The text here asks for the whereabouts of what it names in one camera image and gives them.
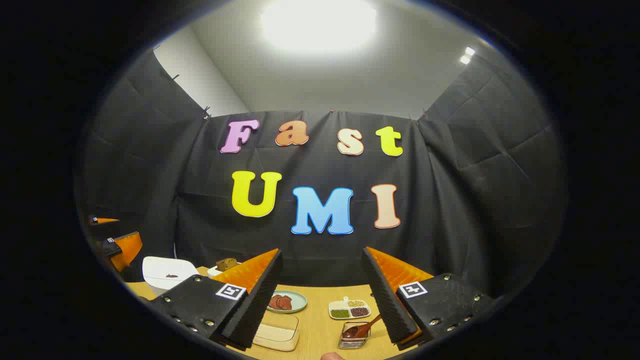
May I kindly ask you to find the green plate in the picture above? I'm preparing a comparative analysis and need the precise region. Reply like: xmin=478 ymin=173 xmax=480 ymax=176
xmin=266 ymin=290 xmax=308 ymax=314

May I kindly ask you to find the clear box of white rice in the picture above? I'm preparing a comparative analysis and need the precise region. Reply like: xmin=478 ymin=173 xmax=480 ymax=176
xmin=252 ymin=312 xmax=300 ymax=352

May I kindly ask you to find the white rice cooker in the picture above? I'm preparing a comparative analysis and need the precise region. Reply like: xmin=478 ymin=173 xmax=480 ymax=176
xmin=142 ymin=256 xmax=201 ymax=296

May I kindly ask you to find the white toaster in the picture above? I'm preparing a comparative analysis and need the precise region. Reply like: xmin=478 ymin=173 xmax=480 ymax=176
xmin=207 ymin=261 xmax=242 ymax=279

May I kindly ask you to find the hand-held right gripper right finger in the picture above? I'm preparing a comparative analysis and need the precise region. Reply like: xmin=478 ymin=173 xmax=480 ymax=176
xmin=361 ymin=246 xmax=495 ymax=346

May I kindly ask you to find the white divided dish of beans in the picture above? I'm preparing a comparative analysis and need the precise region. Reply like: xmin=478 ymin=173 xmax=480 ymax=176
xmin=328 ymin=296 xmax=372 ymax=321

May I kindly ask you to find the brown wooden spoon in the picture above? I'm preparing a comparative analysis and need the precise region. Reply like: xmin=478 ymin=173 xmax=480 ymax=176
xmin=341 ymin=314 xmax=383 ymax=341

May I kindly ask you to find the black backdrop cloth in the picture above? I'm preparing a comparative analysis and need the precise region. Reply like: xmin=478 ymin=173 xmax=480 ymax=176
xmin=75 ymin=47 xmax=568 ymax=301

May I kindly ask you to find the bright ceiling light panel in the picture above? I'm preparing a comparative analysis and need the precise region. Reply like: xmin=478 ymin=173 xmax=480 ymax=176
xmin=260 ymin=0 xmax=378 ymax=53

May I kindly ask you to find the metal wire chopstick holder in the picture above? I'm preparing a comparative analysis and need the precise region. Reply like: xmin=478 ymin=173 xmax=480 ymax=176
xmin=338 ymin=321 xmax=371 ymax=350

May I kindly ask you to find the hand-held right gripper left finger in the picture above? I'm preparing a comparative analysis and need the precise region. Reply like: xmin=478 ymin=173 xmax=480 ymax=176
xmin=149 ymin=248 xmax=284 ymax=350

